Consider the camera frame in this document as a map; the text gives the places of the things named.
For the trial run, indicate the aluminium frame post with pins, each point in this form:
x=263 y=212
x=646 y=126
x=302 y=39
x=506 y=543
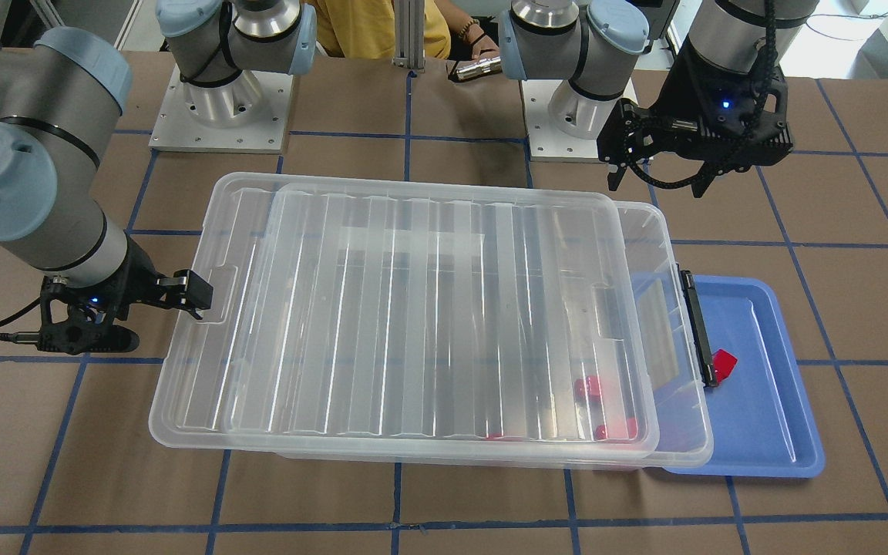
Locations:
x=409 y=27

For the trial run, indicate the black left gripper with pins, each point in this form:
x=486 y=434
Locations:
x=683 y=90

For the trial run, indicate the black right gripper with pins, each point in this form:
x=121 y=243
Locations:
x=134 y=271

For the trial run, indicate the clear plastic storage box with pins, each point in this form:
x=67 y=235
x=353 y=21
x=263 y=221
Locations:
x=644 y=339

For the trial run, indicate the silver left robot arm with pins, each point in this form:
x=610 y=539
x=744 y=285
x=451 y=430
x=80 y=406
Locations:
x=594 y=48

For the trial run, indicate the person in yellow shirt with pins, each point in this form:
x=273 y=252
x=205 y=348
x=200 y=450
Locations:
x=366 y=30

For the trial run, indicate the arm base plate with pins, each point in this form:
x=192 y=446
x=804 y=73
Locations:
x=561 y=126
x=249 y=115

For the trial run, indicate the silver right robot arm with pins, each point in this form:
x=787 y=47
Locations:
x=59 y=103

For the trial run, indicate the clear plastic box lid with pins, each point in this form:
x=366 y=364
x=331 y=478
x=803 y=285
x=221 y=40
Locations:
x=413 y=308

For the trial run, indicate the blue plastic tray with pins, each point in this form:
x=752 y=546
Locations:
x=757 y=423

